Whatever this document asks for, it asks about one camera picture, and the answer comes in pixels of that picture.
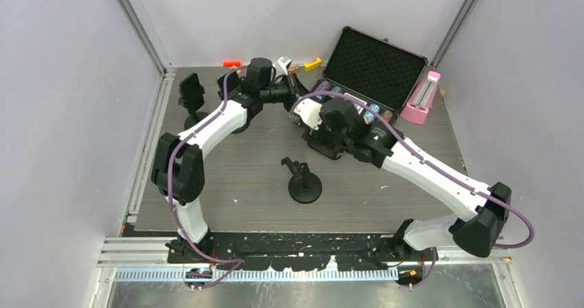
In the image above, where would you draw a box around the small-clamp black phone stand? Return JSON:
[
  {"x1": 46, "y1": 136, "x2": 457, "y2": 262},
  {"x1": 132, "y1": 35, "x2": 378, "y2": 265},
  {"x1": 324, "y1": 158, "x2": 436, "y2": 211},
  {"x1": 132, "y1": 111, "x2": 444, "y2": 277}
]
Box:
[{"x1": 280, "y1": 156, "x2": 322, "y2": 204}]

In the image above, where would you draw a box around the dark green-edged smartphone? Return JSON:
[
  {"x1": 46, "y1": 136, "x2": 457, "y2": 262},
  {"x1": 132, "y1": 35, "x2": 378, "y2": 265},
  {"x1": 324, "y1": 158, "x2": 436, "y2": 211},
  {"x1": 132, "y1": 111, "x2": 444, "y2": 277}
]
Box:
[{"x1": 216, "y1": 70, "x2": 241, "y2": 101}]

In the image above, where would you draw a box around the black smartphone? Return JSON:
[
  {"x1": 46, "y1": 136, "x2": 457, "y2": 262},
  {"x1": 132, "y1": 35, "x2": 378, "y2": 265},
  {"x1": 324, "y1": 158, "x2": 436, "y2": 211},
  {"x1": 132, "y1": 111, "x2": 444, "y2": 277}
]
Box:
[{"x1": 178, "y1": 72, "x2": 205, "y2": 114}]

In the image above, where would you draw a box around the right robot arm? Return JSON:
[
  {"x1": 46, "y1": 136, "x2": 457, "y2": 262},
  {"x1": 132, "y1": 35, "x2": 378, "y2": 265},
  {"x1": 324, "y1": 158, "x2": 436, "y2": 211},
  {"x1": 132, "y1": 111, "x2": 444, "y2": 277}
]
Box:
[{"x1": 292, "y1": 94, "x2": 511, "y2": 260}]

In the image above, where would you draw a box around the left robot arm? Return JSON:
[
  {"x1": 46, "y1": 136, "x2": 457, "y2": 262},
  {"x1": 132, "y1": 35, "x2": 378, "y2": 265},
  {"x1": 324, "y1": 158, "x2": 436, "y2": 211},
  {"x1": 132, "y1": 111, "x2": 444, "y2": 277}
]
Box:
[{"x1": 151, "y1": 57, "x2": 301, "y2": 263}]

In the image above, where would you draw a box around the yellow wooden block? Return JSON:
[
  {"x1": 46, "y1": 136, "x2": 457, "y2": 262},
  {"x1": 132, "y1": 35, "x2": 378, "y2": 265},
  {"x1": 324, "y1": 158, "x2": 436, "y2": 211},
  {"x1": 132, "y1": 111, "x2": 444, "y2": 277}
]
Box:
[{"x1": 303, "y1": 57, "x2": 322, "y2": 72}]

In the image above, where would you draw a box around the purple chip stack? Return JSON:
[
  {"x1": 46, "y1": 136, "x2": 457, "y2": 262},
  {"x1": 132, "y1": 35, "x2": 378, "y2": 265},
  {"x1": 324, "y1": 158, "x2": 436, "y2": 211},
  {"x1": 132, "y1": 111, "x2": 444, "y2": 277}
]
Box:
[{"x1": 313, "y1": 81, "x2": 331, "y2": 101}]

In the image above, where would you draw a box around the light blue chip stack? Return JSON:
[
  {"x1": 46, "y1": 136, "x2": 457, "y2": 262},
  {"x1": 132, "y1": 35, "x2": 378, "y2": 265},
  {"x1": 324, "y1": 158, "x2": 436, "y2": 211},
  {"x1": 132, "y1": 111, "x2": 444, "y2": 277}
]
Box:
[{"x1": 363, "y1": 103, "x2": 380, "y2": 125}]

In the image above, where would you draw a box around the brown chip stack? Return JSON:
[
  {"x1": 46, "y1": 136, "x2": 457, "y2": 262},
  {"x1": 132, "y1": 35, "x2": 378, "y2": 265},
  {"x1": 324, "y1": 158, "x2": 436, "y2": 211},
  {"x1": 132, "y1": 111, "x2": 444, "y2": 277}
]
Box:
[{"x1": 380, "y1": 110, "x2": 393, "y2": 123}]

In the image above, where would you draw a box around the orange wooden block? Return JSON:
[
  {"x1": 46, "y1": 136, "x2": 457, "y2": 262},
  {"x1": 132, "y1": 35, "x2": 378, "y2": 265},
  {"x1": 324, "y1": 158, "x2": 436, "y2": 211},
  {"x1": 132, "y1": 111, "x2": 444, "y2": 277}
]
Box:
[{"x1": 222, "y1": 61, "x2": 242, "y2": 68}]

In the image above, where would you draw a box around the black poker chip case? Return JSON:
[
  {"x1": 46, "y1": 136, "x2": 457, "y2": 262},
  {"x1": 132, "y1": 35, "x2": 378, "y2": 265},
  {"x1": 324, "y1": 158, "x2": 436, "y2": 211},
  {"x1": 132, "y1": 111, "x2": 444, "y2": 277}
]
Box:
[{"x1": 291, "y1": 25, "x2": 429, "y2": 161}]

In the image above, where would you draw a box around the pink metronome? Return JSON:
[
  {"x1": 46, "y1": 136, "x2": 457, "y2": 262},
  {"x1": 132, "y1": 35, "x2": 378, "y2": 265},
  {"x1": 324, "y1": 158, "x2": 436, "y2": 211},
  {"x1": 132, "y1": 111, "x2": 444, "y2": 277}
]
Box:
[{"x1": 399, "y1": 71, "x2": 441, "y2": 125}]

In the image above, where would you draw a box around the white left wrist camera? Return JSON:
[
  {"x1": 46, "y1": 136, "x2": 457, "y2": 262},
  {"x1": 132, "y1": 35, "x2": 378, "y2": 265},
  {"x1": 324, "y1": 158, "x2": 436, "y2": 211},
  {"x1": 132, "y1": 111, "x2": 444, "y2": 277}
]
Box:
[{"x1": 275, "y1": 57, "x2": 292, "y2": 76}]

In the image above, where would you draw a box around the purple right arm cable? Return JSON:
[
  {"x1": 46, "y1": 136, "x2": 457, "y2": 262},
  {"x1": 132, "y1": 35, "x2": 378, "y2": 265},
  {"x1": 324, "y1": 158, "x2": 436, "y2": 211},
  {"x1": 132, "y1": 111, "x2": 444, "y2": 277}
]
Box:
[{"x1": 289, "y1": 90, "x2": 536, "y2": 291}]

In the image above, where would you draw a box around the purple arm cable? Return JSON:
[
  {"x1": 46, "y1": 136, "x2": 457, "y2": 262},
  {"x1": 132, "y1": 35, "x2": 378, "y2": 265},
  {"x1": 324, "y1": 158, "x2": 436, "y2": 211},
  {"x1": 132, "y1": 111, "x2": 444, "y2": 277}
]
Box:
[
  {"x1": 166, "y1": 66, "x2": 249, "y2": 291},
  {"x1": 289, "y1": 90, "x2": 536, "y2": 291}
]

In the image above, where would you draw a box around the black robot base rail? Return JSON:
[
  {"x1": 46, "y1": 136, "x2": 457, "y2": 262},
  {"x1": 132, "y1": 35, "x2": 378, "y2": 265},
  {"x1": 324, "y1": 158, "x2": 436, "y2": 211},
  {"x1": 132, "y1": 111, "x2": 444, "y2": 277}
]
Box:
[{"x1": 166, "y1": 232, "x2": 432, "y2": 271}]

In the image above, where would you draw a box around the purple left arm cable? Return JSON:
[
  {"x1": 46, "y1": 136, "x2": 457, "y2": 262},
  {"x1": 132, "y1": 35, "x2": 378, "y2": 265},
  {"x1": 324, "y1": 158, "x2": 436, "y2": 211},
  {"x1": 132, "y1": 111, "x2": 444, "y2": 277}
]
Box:
[{"x1": 166, "y1": 66, "x2": 249, "y2": 291}]

